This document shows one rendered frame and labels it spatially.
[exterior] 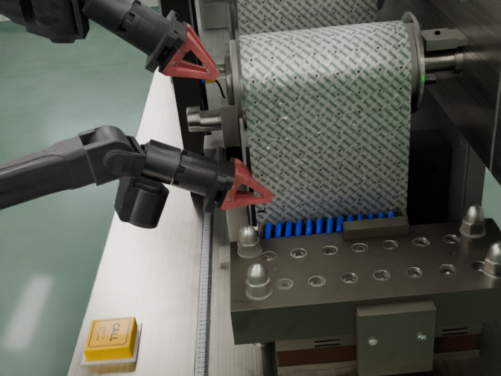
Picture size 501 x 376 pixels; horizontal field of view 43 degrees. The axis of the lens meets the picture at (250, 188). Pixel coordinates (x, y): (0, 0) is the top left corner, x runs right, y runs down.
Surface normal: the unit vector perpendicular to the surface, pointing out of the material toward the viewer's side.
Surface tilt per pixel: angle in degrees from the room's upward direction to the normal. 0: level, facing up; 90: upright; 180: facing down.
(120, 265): 0
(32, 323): 0
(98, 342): 0
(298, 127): 90
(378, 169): 90
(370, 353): 90
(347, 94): 90
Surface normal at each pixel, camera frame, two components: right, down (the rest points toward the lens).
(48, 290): -0.09, -0.86
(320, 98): 0.04, 0.50
